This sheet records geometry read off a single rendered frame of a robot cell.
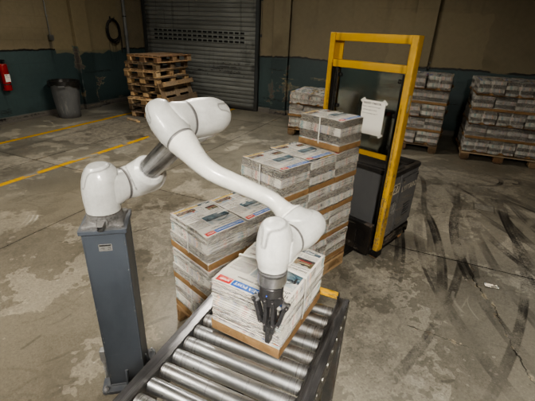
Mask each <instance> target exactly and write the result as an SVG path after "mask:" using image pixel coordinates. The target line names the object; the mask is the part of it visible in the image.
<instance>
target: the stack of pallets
mask: <svg viewBox="0 0 535 401"><path fill-rule="evenodd" d="M136 56H139V59H135V57H136ZM179 56H184V60H180V59H179ZM166 57H169V58H170V59H167V58H166ZM190 60H191V54H183V53H164V52H162V53H127V60H125V61H124V63H125V68H124V69H123V70H124V75H125V76H126V78H127V84H128V89H129V90H130V92H131V96H128V97H127V98H128V103H129V108H130V109H129V110H131V112H132V116H134V117H136V116H139V115H144V118H146V112H145V107H146V105H147V104H148V102H150V101H151V100H152V99H157V98H160V99H161V96H160V95H161V93H160V91H159V90H158V87H157V84H160V83H163V82H168V81H172V80H177V76H182V79H186V78H189V74H186V73H185V68H187V67H188V66H187V63H188V62H187V61H190ZM175 63H181V66H180V67H176V65H175ZM133 64H137V65H138V66H133ZM162 64H167V65H162ZM175 69H178V70H179V73H176V72H174V70H175ZM132 72H137V73H132ZM135 79H139V80H135ZM136 86H140V87H136ZM138 92H141V93H139V94H138ZM137 99H139V100H137Z"/></svg>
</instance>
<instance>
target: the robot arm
mask: <svg viewBox="0 0 535 401"><path fill-rule="evenodd" d="M145 112H146V120H147V122H148V125H149V127H150V128H151V130H152V131H153V133H154V135H155V136H156V137H157V139H158V140H159V141H160V143H159V144H158V145H157V146H156V147H155V148H154V149H153V150H152V151H151V152H150V153H149V154H148V155H143V156H140V157H138V158H136V159H135V160H134V161H132V162H130V163H128V164H126V165H124V166H122V167H119V168H116V167H115V166H114V165H112V164H111V163H110V162H102V161H101V162H92V163H90V164H88V165H87V166H86V167H85V168H84V170H83V173H82V176H81V181H80V188H81V195H82V200H83V203H84V208H85V212H86V219H85V221H84V223H83V224H82V225H81V226H80V229H81V231H87V230H91V229H97V231H98V232H103V231H104V229H105V228H123V227H124V221H125V217H126V214H127V213H128V208H122V203H124V202H125V201H126V200H128V199H131V198H135V197H140V196H142V195H146V194H148V193H152V192H153V191H155V190H158V189H160V188H161V187H162V186H163V185H164V183H165V181H166V177H167V175H166V169H167V168H168V167H169V166H170V165H172V164H173V163H174V162H175V161H176V160H177V159H178V158H180V159H181V160H182V161H183V162H184V163H185V164H187V166H188V167H190V168H191V169H192V170H193V171H194V172H196V173H197V174H199V175H200V176H201V177H203V178H204V179H206V180H207V181H210V182H212V183H213V184H215V185H219V186H220V187H222V188H225V189H228V190H230V191H233V192H234V193H238V194H240V195H242V196H245V197H248V198H250V199H252V200H254V201H258V202H260V203H261V204H264V205H266V206H267V207H269V208H270V209H271V210H272V211H273V212H274V213H275V216H271V217H268V218H266V219H265V220H263V221H262V223H261V225H260V228H259V231H258V234H257V237H256V261H257V263H258V267H257V270H258V275H257V281H258V283H259V284H260V292H259V293H254V294H253V295H252V297H251V299H252V301H253V302H254V306H255V309H256V316H257V320H258V322H262V323H263V325H264V328H263V331H264V332H265V343H268V344H269V343H270V342H271V339H272V335H274V333H275V328H277V329H278V328H279V327H280V325H281V324H282V321H283V318H284V316H285V314H286V312H287V311H288V310H289V309H290V307H291V304H290V303H286V302H285V301H284V297H283V288H284V286H285V284H286V282H287V270H288V264H289V263H291V262H292V260H293V259H294V257H295V256H296V255H297V254H298V253H300V252H302V251H305V250H306V249H308V248H309V247H311V246H313V245H314V244H315V243H316V242H317V241H318V240H319V239H320V237H321V236H322V235H323V233H324V231H325V230H326V221H325V218H324V216H323V215H322V214H321V213H320V212H318V211H315V210H313V209H307V208H304V207H302V206H301V205H299V204H291V203H289V202H288V201H287V200H285V199H284V198H283V197H281V196H280V195H279V194H278V193H275V192H274V191H272V190H270V189H268V188H266V187H264V186H262V185H260V184H258V183H256V182H254V181H251V180H249V179H247V178H246V177H242V176H241V175H239V174H237V173H234V172H233V171H230V170H228V169H226V168H224V167H222V166H220V165H218V164H217V163H216V162H214V161H213V160H212V159H211V158H210V157H209V156H208V155H207V153H206V152H205V151H204V149H203V148H202V146H201V144H200V143H202V142H204V141H205V140H207V139H209V138H211V137H213V136H215V135H217V134H218V133H220V132H222V131H223V130H224V129H226V128H227V126H228V125H229V124H230V121H231V111H230V109H229V107H228V105H227V104H226V103H225V102H224V101H222V100H220V99H217V98H213V97H198V98H192V99H187V100H183V101H171V102H169V101H167V100H166V99H160V98H157V99H152V100H151V101H150V102H148V104H147V105H146V107H145ZM261 302H262V303H263V309H262V305H261ZM281 305H282V312H281V314H280V315H279V319H278V321H276V318H277V308H278V307H279V306H281ZM270 308H271V320H270V319H269V313H270ZM263 310H264V311H263ZM269 320H270V321H269Z"/></svg>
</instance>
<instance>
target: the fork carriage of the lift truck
mask: <svg viewBox="0 0 535 401"><path fill-rule="evenodd" d="M348 221H349V223H348V225H347V227H348V229H347V232H346V240H345V244H347V245H349V246H351V247H353V250H355V251H357V252H360V253H362V254H363V255H367V254H368V253H369V249H370V244H371V239H372V235H373V227H374V225H373V224H371V223H368V222H366V221H364V220H360V219H358V218H356V217H354V216H351V215H349V219H348Z"/></svg>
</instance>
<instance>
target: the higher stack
mask: <svg viewBox="0 0 535 401"><path fill-rule="evenodd" d="M363 118H364V117H362V116H359V115H351V114H346V113H344V112H338V111H332V110H327V109H321V110H315V111H308V112H304V113H301V120H300V131H299V134H300V137H303V138H309V139H312V140H315V141H318V142H324V143H326V144H330V145H333V146H338V147H340V146H345V145H348V144H350V143H353V142H358V141H360V139H361V132H362V131H361V128H362V124H363ZM300 143H302V142H300ZM302 144H304V145H308V146H312V145H309V144H306V143H302ZM312 147H315V148H318V149H320V150H325V151H328V152H331V153H334V154H336V155H337V159H336V163H335V173H334V177H339V176H341V175H343V174H345V173H348V172H351V171H353V170H355V169H356V168H357V161H358V156H359V152H358V151H359V149H360V148H359V147H354V148H352V149H349V150H345V151H342V152H340V153H339V152H338V153H337V152H334V151H331V150H326V149H323V148H320V147H317V146H312ZM353 181H354V175H353V176H351V177H347V178H346V179H343V180H341V181H338V182H336V183H333V187H332V188H333V189H332V194H331V197H332V203H331V205H332V207H333V205H335V204H337V203H339V202H341V201H343V200H345V199H347V198H349V197H351V196H352V195H353ZM350 206H351V202H348V203H346V204H344V205H342V206H340V207H338V208H336V209H334V210H332V211H330V218H329V224H328V225H329V227H328V232H330V231H331V230H333V229H335V228H337V227H339V226H341V225H342V224H344V223H346V222H347V221H348V219H349V214H350V209H351V207H350ZM347 229H348V227H347V226H346V227H344V228H342V229H341V230H339V231H337V232H335V233H334V234H332V235H330V236H327V237H326V252H325V257H326V256H328V255H329V254H330V253H332V252H334V251H336V250H337V249H339V248H340V247H342V246H344V245H345V240H346V232H347ZM343 254H344V249H343V250H341V251H340V252H338V253H337V254H335V255H333V256H332V257H330V258H329V259H328V260H326V261H324V265H325V266H324V267H323V268H324V270H323V275H324V274H326V273H327V272H329V271H331V270H332V269H334V268H335V267H336V266H338V265H339V264H341V263H342V258H343Z"/></svg>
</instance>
